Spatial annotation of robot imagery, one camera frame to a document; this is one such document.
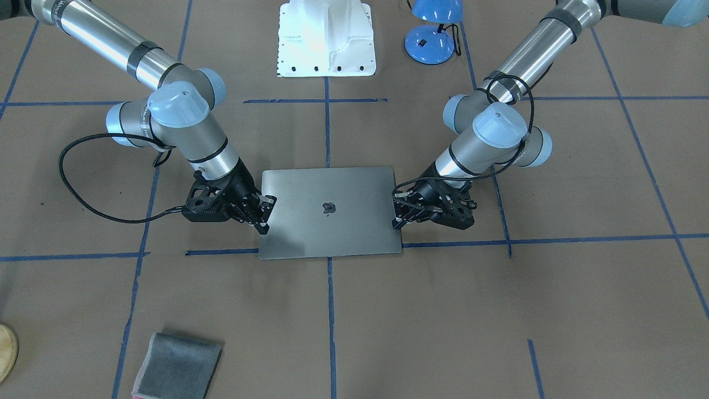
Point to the wooden mug tree stand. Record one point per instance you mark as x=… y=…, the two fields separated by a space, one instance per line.
x=9 y=350

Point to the grey folded cloth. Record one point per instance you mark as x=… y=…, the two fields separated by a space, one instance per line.
x=176 y=367

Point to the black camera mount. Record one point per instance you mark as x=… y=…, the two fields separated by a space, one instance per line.
x=456 y=207
x=205 y=202

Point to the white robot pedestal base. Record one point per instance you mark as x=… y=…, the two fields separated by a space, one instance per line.
x=325 y=38

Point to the silver grey laptop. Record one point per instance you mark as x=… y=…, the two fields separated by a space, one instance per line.
x=330 y=212

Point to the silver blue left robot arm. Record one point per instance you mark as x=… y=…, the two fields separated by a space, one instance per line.
x=492 y=132

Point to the blue desk lamp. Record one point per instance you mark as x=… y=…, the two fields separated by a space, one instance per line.
x=437 y=41

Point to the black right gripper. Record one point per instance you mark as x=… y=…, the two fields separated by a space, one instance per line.
x=242 y=188

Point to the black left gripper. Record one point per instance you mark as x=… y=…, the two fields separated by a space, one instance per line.
x=427 y=194

